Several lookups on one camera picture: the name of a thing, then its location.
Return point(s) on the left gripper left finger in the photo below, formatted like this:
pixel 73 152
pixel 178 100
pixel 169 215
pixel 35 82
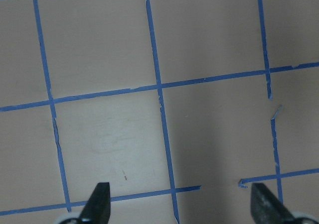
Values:
pixel 98 208

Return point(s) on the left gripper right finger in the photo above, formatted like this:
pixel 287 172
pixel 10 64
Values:
pixel 265 207

